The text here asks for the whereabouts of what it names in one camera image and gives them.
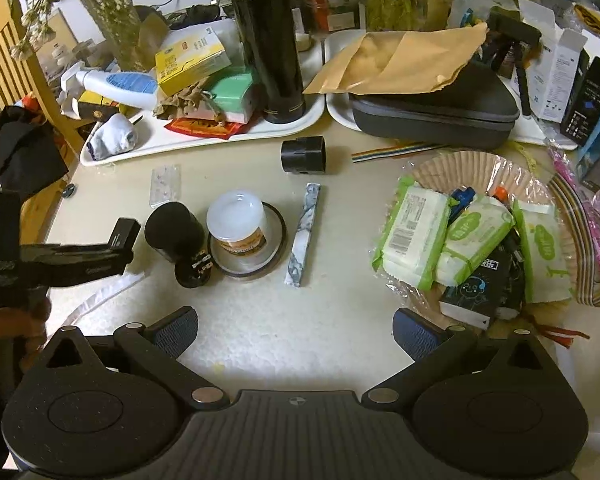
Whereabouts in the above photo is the white-lidded plastic jar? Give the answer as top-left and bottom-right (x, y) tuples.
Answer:
(206, 189), (269, 267)

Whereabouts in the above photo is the rainbow ribbon cable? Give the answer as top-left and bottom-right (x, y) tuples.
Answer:
(350, 143), (447, 164)

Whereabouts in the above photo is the black and yellow box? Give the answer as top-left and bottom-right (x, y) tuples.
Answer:
(76, 91), (127, 122)

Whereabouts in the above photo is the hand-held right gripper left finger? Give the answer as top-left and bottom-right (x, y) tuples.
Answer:
(27, 307), (231, 409)

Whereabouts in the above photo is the black cylindrical cap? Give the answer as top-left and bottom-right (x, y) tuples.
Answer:
(280, 137), (327, 176)

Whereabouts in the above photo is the white bottle with blue label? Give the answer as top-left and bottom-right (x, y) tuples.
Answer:
(61, 69), (159, 109)

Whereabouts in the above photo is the glass vase with flowers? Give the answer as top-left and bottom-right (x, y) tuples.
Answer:
(0, 0), (143, 72)

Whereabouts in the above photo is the black stand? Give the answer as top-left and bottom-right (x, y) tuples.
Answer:
(487, 7), (544, 118)

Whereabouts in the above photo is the black thermos flask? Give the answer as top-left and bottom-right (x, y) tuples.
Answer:
(222, 0), (309, 124)

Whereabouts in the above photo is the white carton box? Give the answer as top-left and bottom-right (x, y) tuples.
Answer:
(519, 0), (589, 122)

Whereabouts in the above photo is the yellow cardboard box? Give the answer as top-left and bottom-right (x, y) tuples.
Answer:
(154, 26), (232, 97)

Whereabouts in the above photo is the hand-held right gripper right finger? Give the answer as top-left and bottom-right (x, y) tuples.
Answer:
(362, 308), (566, 408)

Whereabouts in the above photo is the large green wet wipes pack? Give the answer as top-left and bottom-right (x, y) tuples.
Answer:
(371, 177), (459, 292)

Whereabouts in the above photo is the black plug adapter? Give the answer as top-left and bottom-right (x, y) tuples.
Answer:
(174, 249), (214, 289)

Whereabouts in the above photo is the black box with blue print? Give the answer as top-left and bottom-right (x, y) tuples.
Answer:
(439, 249), (514, 329)

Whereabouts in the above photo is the dark tape roll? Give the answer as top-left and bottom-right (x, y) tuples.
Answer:
(207, 201), (287, 277)

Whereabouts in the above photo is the black cloth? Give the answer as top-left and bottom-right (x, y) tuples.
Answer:
(0, 105), (70, 192)

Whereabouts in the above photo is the pink glitter stick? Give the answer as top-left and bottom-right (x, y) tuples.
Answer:
(549, 147), (600, 323)

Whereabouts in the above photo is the black cylindrical container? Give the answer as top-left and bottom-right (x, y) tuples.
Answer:
(144, 202), (207, 264)

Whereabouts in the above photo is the clear plastic packet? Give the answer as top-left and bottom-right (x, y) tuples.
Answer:
(149, 164), (182, 209)

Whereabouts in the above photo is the white sock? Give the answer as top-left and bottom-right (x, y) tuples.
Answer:
(85, 113), (137, 161)

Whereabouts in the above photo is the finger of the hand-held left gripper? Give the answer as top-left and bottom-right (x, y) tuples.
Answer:
(20, 217), (142, 289)

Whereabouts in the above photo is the black hard case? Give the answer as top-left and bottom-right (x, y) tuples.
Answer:
(347, 59), (522, 151)

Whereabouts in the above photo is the marble-patterned bar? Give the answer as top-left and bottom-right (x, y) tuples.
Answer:
(283, 183), (326, 287)

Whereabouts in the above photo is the black carton box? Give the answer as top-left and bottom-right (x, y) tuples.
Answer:
(560, 56), (600, 142)

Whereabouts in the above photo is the red foil packet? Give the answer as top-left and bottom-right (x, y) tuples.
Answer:
(164, 117), (247, 140)

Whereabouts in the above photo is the mint green box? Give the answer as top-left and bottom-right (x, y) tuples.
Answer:
(206, 66), (262, 124)

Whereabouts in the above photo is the person's left hand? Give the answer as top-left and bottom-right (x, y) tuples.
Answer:
(0, 295), (52, 382)

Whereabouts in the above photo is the wooden chair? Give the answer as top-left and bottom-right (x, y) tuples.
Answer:
(0, 0), (83, 241)

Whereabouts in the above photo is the striped woven basket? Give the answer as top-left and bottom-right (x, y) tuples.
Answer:
(549, 174), (600, 307)

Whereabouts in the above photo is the brown paper envelope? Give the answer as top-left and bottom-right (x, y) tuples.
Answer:
(302, 22), (489, 97)

